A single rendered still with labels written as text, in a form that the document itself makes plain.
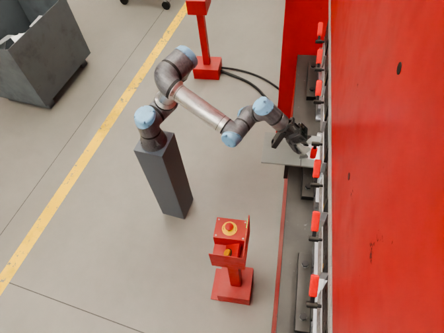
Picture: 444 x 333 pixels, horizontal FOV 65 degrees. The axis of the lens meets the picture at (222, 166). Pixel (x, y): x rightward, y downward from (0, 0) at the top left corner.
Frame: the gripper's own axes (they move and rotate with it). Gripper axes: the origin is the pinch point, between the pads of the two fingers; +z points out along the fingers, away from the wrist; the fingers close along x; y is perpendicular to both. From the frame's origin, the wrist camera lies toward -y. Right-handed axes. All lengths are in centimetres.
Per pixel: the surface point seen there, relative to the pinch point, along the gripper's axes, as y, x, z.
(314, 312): 2, -69, 7
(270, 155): -12.1, -4.1, -9.4
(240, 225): -35.0, -30.4, 0.1
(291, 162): -4.9, -7.1, -3.2
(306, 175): -5.0, -6.6, 9.2
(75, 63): -221, 151, -78
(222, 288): -87, -42, 43
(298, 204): -9.0, -20.9, 9.8
